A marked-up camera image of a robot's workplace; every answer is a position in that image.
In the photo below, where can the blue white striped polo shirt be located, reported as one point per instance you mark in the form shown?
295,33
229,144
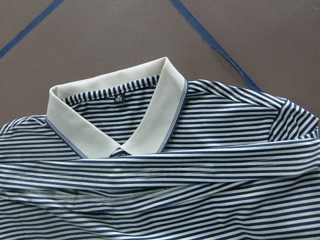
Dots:
144,154

